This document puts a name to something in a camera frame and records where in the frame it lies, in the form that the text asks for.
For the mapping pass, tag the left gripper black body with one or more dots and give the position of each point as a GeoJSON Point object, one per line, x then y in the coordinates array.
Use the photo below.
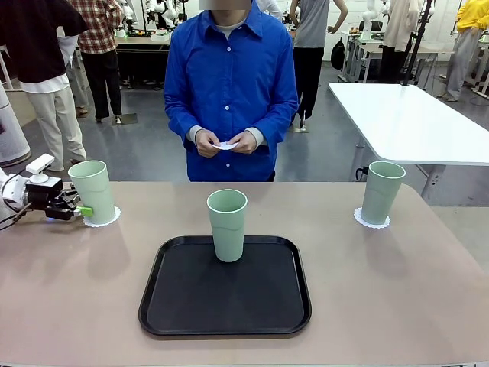
{"type": "Point", "coordinates": [42, 193]}

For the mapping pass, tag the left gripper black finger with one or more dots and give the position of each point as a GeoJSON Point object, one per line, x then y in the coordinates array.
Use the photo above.
{"type": "Point", "coordinates": [61, 213]}
{"type": "Point", "coordinates": [69, 195]}

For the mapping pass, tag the pale green plastic cup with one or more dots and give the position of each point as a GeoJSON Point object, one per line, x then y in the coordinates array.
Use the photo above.
{"type": "Point", "coordinates": [380, 199]}
{"type": "Point", "coordinates": [93, 195]}
{"type": "Point", "coordinates": [228, 233]}

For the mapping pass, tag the white scalloped paper coaster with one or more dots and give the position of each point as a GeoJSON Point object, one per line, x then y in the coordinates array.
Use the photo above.
{"type": "Point", "coordinates": [376, 226]}
{"type": "Point", "coordinates": [100, 225]}
{"type": "Point", "coordinates": [226, 145]}

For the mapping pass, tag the person's right forearm blue sleeve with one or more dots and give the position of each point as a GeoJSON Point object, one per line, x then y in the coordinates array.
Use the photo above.
{"type": "Point", "coordinates": [183, 128]}

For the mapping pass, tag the person's left forearm blue sleeve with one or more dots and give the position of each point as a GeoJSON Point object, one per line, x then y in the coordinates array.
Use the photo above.
{"type": "Point", "coordinates": [273, 128]}

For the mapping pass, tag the person's right hand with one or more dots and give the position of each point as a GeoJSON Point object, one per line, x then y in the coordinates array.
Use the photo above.
{"type": "Point", "coordinates": [205, 143]}

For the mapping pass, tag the person's left hand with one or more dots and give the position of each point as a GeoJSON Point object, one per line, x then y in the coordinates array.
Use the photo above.
{"type": "Point", "coordinates": [246, 142]}

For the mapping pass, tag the white cylindrical column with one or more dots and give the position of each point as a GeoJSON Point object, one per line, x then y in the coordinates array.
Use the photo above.
{"type": "Point", "coordinates": [11, 130]}

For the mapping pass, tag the person in black top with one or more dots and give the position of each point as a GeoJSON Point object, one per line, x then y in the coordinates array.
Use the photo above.
{"type": "Point", "coordinates": [30, 38]}

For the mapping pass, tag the person in plaid shirt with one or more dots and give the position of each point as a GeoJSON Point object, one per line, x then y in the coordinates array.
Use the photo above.
{"type": "Point", "coordinates": [95, 26]}

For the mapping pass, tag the background work table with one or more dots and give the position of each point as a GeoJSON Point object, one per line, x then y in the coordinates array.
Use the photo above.
{"type": "Point", "coordinates": [141, 40]}

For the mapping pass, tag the black plastic tray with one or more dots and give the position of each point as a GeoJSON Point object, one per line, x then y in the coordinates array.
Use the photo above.
{"type": "Point", "coordinates": [229, 298]}

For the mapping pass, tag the person in blue shirt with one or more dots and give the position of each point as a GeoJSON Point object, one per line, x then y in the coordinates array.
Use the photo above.
{"type": "Point", "coordinates": [229, 76]}

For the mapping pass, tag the person in grey shirt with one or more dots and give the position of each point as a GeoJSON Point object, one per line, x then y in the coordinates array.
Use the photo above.
{"type": "Point", "coordinates": [311, 23]}

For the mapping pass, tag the black backpack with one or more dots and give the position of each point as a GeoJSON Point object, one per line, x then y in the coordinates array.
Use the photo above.
{"type": "Point", "coordinates": [338, 55]}

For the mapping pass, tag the white rounded table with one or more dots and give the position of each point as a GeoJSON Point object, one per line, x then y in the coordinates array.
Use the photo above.
{"type": "Point", "coordinates": [412, 122]}

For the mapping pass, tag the person in beige coat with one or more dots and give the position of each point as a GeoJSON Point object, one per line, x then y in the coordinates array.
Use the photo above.
{"type": "Point", "coordinates": [397, 26]}

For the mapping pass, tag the black tripod pole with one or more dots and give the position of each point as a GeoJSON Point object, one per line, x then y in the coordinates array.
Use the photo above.
{"type": "Point", "coordinates": [416, 46]}

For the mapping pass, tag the person in yellow top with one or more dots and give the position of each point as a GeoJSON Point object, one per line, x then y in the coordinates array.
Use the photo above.
{"type": "Point", "coordinates": [464, 53]}

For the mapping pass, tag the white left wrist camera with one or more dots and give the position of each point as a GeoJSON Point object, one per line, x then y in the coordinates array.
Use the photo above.
{"type": "Point", "coordinates": [40, 163]}

